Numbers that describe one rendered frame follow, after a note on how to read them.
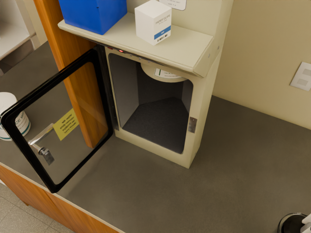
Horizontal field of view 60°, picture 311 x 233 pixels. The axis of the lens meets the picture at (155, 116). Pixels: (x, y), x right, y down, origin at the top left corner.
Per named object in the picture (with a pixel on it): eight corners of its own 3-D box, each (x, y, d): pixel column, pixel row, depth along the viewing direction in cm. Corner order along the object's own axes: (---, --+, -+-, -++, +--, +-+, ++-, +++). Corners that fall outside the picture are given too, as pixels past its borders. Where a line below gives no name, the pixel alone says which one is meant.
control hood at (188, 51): (94, 35, 72) (87, -1, 65) (208, 73, 63) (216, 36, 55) (67, 60, 66) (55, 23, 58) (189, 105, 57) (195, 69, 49)
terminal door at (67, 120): (114, 133, 104) (96, 46, 73) (52, 195, 88) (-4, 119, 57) (112, 132, 104) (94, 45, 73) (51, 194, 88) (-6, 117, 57)
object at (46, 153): (55, 161, 77) (49, 150, 73) (49, 166, 76) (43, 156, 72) (51, 157, 78) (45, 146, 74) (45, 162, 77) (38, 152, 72)
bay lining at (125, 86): (150, 87, 116) (148, 10, 88) (207, 108, 108) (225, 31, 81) (120, 127, 102) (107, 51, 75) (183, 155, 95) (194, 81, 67)
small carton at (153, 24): (152, 26, 58) (152, -2, 53) (170, 35, 55) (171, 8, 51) (136, 35, 55) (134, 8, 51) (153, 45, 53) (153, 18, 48)
